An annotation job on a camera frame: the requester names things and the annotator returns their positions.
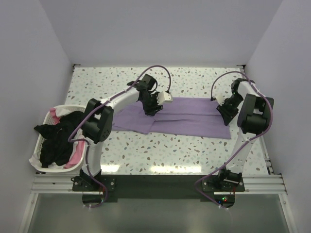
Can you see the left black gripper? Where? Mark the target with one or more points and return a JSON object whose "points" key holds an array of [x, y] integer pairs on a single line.
{"points": [[151, 110]]}

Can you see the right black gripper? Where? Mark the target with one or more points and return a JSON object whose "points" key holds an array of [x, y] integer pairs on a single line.
{"points": [[227, 115]]}

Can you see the purple t shirt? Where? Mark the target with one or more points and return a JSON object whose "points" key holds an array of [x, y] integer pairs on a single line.
{"points": [[184, 116]]}

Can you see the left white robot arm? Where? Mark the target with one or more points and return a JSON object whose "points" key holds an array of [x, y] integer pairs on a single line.
{"points": [[98, 118]]}

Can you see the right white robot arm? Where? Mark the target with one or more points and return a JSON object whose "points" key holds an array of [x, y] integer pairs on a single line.
{"points": [[254, 118]]}

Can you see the white laundry basket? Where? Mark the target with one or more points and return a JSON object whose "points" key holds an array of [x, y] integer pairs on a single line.
{"points": [[43, 145]]}

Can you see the pink garment in basket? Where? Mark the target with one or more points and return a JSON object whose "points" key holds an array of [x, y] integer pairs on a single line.
{"points": [[57, 113]]}

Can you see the black garment in basket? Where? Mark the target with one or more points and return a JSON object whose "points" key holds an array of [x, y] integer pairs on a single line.
{"points": [[56, 148]]}

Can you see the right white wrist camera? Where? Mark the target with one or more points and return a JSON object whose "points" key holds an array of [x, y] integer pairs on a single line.
{"points": [[219, 98]]}

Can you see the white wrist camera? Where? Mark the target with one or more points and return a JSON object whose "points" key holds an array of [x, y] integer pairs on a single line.
{"points": [[164, 97], [219, 98]]}

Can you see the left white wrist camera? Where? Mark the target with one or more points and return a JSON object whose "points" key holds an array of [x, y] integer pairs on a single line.
{"points": [[164, 97]]}

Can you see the aluminium rail frame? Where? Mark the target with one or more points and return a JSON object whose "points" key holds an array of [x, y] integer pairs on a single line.
{"points": [[53, 207]]}

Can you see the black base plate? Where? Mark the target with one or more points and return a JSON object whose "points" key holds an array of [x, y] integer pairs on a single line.
{"points": [[112, 188]]}

